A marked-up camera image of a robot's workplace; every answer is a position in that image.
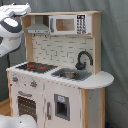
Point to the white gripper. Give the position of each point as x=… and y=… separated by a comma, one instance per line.
x=14, y=10

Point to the white toy microwave door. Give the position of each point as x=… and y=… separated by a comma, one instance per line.
x=70, y=24

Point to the red stove knob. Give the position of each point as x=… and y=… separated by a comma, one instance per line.
x=33, y=84
x=14, y=79

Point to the white oven door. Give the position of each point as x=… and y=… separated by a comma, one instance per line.
x=29, y=102

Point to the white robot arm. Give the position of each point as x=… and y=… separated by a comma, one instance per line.
x=11, y=31

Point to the wooden toy kitchen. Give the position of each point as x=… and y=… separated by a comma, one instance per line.
x=62, y=52

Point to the grey range hood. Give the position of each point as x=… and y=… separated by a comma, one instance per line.
x=38, y=26

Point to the black toy stovetop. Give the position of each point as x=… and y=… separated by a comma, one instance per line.
x=36, y=67

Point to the grey toy sink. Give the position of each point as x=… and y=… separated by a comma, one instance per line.
x=72, y=74

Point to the black toy faucet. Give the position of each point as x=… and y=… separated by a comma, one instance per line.
x=80, y=65

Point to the grey fabric backdrop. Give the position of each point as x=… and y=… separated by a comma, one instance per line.
x=114, y=47

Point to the white cabinet door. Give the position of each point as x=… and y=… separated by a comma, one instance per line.
x=63, y=106

